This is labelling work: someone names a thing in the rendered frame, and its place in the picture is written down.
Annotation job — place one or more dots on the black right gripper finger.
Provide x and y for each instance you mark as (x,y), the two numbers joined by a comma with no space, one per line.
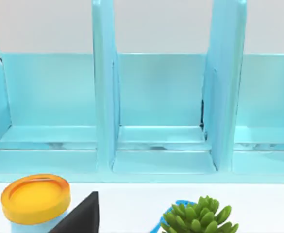
(83,216)

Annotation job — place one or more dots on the blue bottle with yellow cap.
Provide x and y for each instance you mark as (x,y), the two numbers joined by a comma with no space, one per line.
(35,196)

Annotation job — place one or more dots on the light blue rack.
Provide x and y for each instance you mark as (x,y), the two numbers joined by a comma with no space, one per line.
(156,97)

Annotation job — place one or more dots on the green succulent in blue pot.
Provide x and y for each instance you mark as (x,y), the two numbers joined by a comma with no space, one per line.
(200,216)

